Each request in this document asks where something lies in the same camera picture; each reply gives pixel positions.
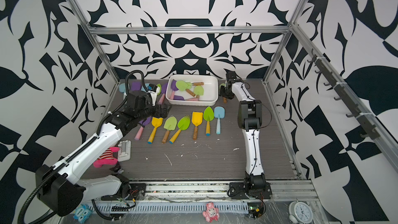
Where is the black corrugated cable hose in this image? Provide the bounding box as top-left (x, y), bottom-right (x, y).
top-left (17, 69), bottom-right (147, 224)

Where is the white slotted cable duct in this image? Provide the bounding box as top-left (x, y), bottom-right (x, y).
top-left (96, 202), bottom-right (249, 214)

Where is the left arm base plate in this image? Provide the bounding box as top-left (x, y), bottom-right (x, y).
top-left (121, 183), bottom-right (147, 200)

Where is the white brush block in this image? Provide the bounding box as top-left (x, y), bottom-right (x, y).
top-left (118, 140), bottom-right (131, 162)

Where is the purple shovel lying in box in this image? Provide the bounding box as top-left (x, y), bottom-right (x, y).
top-left (174, 95), bottom-right (199, 101)

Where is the green shovel yellow blue-tipped handle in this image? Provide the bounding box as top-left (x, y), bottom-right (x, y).
top-left (203, 106), bottom-right (215, 136)

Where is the purple square shovel pink handle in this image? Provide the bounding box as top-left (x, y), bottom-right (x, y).
top-left (129, 82), bottom-right (142, 92)

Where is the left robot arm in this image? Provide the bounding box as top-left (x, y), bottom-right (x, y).
top-left (35, 91), bottom-right (171, 216)

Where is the yellow shovel wooden handle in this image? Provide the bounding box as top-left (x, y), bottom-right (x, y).
top-left (192, 112), bottom-right (203, 141)

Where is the white plastic storage box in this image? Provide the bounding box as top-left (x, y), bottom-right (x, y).
top-left (165, 74), bottom-right (219, 106)

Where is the purple pointed shovel pink handle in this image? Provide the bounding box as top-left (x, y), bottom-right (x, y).
top-left (134, 117), bottom-right (152, 141)

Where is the small green circuit board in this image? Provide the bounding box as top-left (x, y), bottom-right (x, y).
top-left (248, 203), bottom-right (266, 219)

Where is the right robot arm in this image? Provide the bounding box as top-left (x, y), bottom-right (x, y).
top-left (219, 71), bottom-right (266, 191)

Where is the green pointed shovel yellow handle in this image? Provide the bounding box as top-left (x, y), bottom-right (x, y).
top-left (169, 115), bottom-right (191, 144)

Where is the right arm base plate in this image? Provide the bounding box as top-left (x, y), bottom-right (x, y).
top-left (227, 183), bottom-right (272, 200)

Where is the pink striped plush doll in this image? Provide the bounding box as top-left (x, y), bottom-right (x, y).
top-left (93, 147), bottom-right (120, 168)

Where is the black wall hook rack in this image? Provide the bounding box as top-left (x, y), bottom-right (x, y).
top-left (309, 55), bottom-right (383, 140)

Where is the teal square shovel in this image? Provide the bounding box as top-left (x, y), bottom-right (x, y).
top-left (119, 83), bottom-right (126, 94)

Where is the light blue pointed shovel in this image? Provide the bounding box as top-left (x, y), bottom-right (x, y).
top-left (214, 106), bottom-right (226, 135)

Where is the green shovel brown wooden handle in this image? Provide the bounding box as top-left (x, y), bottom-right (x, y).
top-left (219, 83), bottom-right (227, 103)

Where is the pink bear toy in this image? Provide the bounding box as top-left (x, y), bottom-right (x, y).
top-left (202, 202), bottom-right (220, 223)

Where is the blue owl toy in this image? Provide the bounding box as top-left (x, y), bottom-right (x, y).
top-left (73, 204), bottom-right (92, 224)

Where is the yellow toy shovel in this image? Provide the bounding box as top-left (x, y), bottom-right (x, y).
top-left (147, 117), bottom-right (163, 144)

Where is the green shovel in box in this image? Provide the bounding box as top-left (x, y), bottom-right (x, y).
top-left (194, 86), bottom-right (204, 97)

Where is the white alarm clock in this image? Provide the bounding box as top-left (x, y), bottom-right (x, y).
top-left (288, 201), bottom-right (314, 224)

